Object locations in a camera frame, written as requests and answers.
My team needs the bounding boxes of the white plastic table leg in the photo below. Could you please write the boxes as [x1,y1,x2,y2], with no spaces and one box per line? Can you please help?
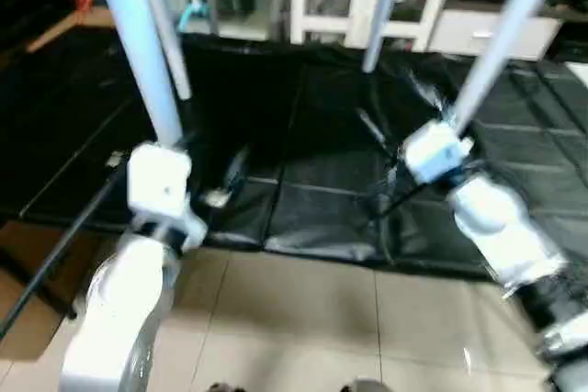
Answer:
[360,0,408,74]
[138,0,193,102]
[445,0,573,138]
[88,0,186,151]

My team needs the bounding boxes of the white flat board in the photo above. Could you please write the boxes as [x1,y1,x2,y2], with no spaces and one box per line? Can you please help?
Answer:
[570,62,588,92]

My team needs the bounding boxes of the white glass-door cabinet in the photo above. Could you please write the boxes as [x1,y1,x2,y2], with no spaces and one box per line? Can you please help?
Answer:
[288,0,462,53]

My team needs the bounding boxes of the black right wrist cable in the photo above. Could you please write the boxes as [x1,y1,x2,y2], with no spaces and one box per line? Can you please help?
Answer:
[367,157,481,224]

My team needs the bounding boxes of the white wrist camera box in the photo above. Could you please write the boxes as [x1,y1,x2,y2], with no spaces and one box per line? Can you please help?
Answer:
[126,141,209,252]
[399,120,475,187]

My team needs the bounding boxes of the black work mat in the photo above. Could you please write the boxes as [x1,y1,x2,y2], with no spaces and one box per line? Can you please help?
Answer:
[0,29,588,281]

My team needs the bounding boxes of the white drawer unit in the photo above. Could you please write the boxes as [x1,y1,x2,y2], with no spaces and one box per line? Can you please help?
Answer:
[426,8,563,62]

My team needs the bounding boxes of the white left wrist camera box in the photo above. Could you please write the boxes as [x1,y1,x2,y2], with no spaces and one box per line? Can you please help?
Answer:
[126,141,209,252]

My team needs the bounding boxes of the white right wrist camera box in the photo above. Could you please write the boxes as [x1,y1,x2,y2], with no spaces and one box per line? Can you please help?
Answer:
[399,120,475,187]

